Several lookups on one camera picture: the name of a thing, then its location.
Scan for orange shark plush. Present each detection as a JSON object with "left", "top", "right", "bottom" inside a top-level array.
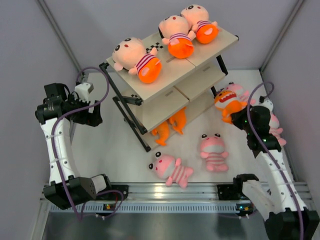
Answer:
[
  {"left": 214, "top": 90, "right": 248, "bottom": 124},
  {"left": 151, "top": 121, "right": 170, "bottom": 146}
]

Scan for pink striped frog plush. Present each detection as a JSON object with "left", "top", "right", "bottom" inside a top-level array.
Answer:
[
  {"left": 200, "top": 133, "right": 229, "bottom": 173},
  {"left": 269, "top": 112, "right": 287, "bottom": 147},
  {"left": 224, "top": 82, "right": 250, "bottom": 102},
  {"left": 148, "top": 151, "right": 194, "bottom": 189}
]

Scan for black-haired boy doll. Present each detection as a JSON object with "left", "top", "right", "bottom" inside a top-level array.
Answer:
[{"left": 112, "top": 37, "right": 162, "bottom": 84}]

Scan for boy doll orange shorts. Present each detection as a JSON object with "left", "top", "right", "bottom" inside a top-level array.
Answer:
[{"left": 158, "top": 15, "right": 196, "bottom": 59}]

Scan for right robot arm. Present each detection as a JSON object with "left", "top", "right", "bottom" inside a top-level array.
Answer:
[{"left": 230, "top": 106, "right": 320, "bottom": 240}]

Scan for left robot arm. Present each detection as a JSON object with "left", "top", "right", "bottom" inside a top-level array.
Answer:
[{"left": 35, "top": 82, "right": 113, "bottom": 210}]

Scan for orange shark plush under shelf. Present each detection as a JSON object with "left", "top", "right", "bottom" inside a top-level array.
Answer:
[{"left": 151, "top": 121, "right": 170, "bottom": 146}]

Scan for beige three-tier shelf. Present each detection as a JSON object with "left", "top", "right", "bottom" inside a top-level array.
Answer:
[{"left": 98, "top": 20, "right": 239, "bottom": 153}]

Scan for boy doll on shelf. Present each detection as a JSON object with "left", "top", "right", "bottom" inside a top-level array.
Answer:
[{"left": 180, "top": 4, "right": 220, "bottom": 44}]

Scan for pink striped frog plush back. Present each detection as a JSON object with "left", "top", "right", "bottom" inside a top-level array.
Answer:
[{"left": 224, "top": 82, "right": 250, "bottom": 102}]

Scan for pink striped frog plush front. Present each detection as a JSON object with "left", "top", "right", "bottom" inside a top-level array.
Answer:
[{"left": 148, "top": 151, "right": 194, "bottom": 189}]

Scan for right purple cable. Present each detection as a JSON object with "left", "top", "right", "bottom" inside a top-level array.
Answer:
[{"left": 246, "top": 81, "right": 305, "bottom": 240}]

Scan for purple cable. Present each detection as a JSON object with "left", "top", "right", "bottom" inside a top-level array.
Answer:
[
  {"left": 52, "top": 66, "right": 124, "bottom": 222},
  {"left": 246, "top": 81, "right": 305, "bottom": 240}
]

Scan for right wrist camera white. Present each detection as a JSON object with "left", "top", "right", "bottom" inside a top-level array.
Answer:
[{"left": 258, "top": 96, "right": 274, "bottom": 113}]

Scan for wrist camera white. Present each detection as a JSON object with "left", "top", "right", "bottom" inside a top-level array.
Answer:
[
  {"left": 74, "top": 82, "right": 94, "bottom": 103},
  {"left": 258, "top": 96, "right": 274, "bottom": 113}
]

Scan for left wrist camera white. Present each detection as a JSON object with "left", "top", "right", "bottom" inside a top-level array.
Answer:
[{"left": 74, "top": 82, "right": 94, "bottom": 103}]

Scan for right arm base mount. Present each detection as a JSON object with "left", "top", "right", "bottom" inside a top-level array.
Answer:
[{"left": 217, "top": 184, "right": 248, "bottom": 201}]

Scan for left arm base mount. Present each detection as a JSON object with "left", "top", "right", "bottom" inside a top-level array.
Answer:
[{"left": 87, "top": 184, "right": 129, "bottom": 201}]

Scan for slotted cable duct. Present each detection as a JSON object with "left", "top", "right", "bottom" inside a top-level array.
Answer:
[{"left": 47, "top": 201, "right": 241, "bottom": 214}]

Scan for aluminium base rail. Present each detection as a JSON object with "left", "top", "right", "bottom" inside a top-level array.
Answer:
[{"left": 39, "top": 181, "right": 313, "bottom": 201}]

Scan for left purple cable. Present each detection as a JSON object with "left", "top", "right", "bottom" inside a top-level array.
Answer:
[{"left": 52, "top": 66, "right": 124, "bottom": 222}]

